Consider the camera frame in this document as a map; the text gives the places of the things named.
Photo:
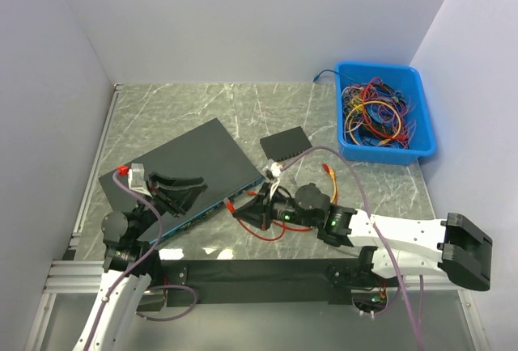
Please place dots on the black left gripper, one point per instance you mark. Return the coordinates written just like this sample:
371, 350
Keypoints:
176, 200

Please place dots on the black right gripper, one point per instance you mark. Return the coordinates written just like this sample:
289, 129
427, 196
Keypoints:
254, 212

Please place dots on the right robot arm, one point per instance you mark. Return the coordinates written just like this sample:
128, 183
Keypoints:
454, 247

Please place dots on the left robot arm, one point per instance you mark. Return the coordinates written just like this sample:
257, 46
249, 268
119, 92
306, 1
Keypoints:
132, 265

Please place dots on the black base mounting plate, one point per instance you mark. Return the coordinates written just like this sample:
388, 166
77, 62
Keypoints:
261, 281

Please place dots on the blue plastic bin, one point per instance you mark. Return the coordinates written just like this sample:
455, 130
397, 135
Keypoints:
382, 113

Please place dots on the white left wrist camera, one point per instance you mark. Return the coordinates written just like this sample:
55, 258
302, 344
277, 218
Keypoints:
135, 175

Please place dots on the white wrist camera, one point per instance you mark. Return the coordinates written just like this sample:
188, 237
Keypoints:
135, 175
273, 170

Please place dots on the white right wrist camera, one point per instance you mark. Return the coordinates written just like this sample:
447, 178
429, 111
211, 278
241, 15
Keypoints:
273, 170

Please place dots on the large black network switch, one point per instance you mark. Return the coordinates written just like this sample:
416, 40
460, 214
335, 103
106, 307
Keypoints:
208, 151

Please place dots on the small black network switch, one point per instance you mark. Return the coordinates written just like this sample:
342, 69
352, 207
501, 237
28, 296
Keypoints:
286, 144

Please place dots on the aluminium frame rail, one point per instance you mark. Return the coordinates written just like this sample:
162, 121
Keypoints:
83, 277

